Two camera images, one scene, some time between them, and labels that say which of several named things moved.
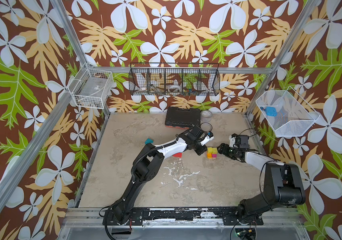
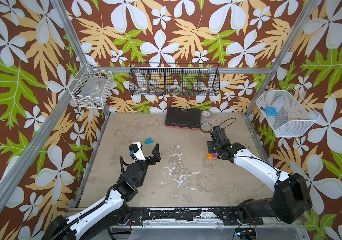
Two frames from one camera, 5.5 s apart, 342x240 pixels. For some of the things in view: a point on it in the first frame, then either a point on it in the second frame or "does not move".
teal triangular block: (148, 140) does not move
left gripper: (200, 152) to (155, 158)
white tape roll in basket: (174, 88) does not move
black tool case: (182, 117) does not move
